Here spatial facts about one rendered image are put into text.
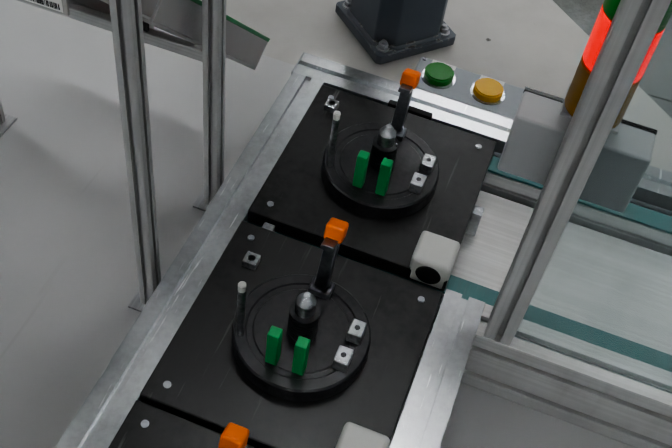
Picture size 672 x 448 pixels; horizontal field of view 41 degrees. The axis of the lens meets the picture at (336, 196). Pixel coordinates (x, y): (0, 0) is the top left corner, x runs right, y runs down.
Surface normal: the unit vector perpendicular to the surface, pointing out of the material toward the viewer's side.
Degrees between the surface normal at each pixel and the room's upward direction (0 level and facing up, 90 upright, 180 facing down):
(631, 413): 90
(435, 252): 0
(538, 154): 90
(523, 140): 90
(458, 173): 0
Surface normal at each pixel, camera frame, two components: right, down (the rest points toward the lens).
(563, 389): -0.35, 0.68
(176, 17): 0.86, 0.44
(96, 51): 0.11, -0.65
